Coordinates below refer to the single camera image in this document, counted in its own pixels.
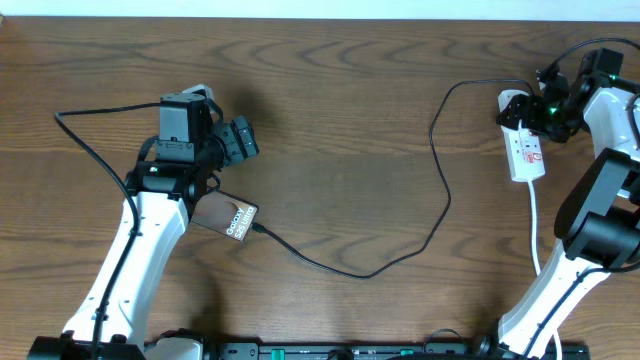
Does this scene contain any white charger plug adapter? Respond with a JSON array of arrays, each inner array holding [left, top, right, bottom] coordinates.
[[497, 89, 527, 112]]

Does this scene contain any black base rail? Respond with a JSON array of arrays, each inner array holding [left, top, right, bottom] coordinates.
[[142, 329, 591, 360]]

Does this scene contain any white power strip cord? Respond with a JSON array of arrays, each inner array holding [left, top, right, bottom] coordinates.
[[526, 180, 564, 360]]

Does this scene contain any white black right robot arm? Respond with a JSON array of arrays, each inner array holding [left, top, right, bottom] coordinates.
[[476, 48, 639, 359]]

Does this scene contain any black charging cable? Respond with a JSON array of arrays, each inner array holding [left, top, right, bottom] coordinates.
[[250, 78, 537, 280]]

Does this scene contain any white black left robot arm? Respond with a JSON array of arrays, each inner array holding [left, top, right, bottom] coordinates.
[[28, 85, 259, 359]]

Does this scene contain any white power strip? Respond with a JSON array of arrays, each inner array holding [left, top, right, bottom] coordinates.
[[501, 126, 546, 183]]

